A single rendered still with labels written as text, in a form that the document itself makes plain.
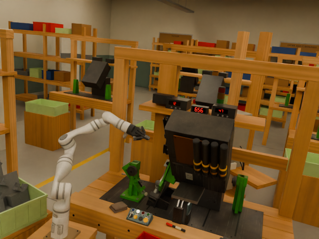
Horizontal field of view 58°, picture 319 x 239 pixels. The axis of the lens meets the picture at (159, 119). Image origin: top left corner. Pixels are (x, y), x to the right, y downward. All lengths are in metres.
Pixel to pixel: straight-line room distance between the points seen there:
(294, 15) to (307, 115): 9.77
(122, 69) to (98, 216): 1.11
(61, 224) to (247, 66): 1.51
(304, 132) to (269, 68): 0.48
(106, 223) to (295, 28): 10.52
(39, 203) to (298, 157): 1.75
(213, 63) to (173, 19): 10.56
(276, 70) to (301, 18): 9.73
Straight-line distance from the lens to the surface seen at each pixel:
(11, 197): 2.22
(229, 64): 2.07
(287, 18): 11.75
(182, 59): 2.14
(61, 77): 7.67
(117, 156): 2.52
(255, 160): 2.28
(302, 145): 2.15
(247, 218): 2.16
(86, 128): 2.00
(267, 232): 2.12
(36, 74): 8.19
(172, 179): 1.96
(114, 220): 1.99
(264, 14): 11.80
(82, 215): 2.11
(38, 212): 2.14
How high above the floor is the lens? 2.00
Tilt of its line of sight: 15 degrees down
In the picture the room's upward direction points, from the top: 5 degrees clockwise
